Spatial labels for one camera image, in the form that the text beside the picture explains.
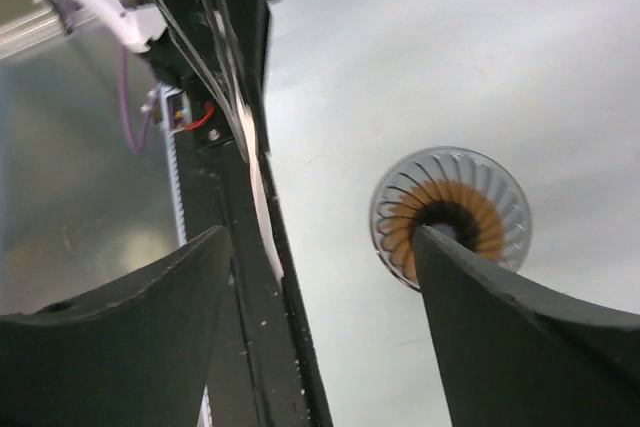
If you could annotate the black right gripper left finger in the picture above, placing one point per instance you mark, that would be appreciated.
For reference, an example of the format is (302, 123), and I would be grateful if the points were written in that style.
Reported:
(133, 352)

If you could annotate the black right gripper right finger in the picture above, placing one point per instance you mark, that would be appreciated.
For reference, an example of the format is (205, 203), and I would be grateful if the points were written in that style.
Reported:
(512, 352)

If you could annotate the smoked glass dripper cone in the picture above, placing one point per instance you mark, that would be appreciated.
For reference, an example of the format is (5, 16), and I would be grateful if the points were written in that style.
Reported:
(461, 193)

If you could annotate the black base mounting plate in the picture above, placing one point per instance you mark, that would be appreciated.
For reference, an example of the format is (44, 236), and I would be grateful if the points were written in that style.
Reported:
(263, 370)

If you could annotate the grey slotted cable duct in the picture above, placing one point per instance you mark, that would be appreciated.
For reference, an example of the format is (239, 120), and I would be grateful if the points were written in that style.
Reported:
(175, 116)

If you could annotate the aluminium frame rail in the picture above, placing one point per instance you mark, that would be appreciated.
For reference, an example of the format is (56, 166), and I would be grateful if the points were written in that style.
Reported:
(38, 27)

